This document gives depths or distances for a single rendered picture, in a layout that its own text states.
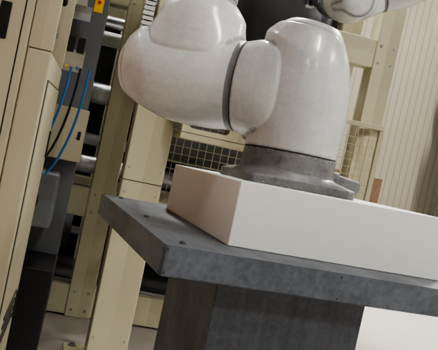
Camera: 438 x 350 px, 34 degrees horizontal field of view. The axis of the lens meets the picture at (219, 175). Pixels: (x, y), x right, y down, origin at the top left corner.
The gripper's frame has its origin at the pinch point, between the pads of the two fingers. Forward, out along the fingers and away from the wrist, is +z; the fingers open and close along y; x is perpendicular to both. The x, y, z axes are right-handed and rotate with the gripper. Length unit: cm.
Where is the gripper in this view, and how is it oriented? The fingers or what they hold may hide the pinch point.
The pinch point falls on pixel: (311, 2)
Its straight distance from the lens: 211.2
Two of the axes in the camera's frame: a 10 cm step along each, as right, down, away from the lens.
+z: -1.4, -2.2, 9.6
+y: -9.6, -2.0, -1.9
